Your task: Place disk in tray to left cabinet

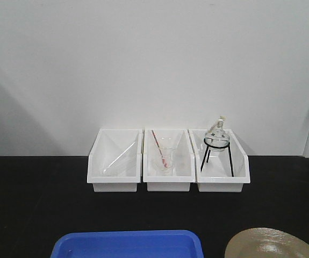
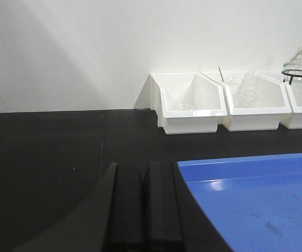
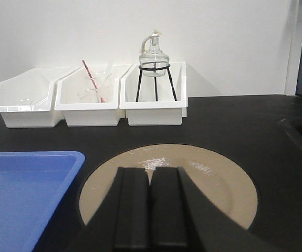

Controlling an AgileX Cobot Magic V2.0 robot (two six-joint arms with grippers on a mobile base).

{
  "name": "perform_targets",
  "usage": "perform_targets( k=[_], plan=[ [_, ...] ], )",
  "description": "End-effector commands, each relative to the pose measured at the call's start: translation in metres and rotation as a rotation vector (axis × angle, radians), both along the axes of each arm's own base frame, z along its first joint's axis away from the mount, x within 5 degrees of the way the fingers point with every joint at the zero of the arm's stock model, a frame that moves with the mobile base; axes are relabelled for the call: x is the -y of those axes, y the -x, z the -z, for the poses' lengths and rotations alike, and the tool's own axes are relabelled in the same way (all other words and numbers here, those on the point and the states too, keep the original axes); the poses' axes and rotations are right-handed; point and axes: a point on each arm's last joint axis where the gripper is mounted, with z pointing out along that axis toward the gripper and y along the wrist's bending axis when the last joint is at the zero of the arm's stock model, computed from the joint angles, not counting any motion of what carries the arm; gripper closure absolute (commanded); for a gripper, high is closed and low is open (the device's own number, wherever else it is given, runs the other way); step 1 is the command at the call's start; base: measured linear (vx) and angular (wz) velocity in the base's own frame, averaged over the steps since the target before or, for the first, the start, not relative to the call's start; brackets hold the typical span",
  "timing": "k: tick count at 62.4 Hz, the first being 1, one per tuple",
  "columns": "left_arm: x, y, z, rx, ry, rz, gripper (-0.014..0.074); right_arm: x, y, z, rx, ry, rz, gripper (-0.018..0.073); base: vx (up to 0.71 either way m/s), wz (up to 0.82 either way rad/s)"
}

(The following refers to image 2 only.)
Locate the blue plastic tray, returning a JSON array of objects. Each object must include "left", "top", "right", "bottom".
[{"left": 179, "top": 153, "right": 302, "bottom": 251}]

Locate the glass beaker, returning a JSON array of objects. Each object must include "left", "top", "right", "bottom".
[{"left": 223, "top": 76, "right": 242, "bottom": 96}]

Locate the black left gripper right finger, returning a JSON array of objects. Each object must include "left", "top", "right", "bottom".
[{"left": 144, "top": 162, "right": 231, "bottom": 251}]

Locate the white middle storage bin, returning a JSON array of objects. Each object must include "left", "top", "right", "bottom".
[{"left": 203, "top": 71, "right": 291, "bottom": 131}]

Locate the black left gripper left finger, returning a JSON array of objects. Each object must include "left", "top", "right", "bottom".
[{"left": 14, "top": 163, "right": 117, "bottom": 251}]

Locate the glass alcohol lamp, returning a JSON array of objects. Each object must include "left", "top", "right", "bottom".
[{"left": 283, "top": 45, "right": 302, "bottom": 84}]

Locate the white left storage bin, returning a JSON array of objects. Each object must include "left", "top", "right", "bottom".
[{"left": 133, "top": 72, "right": 228, "bottom": 135}]

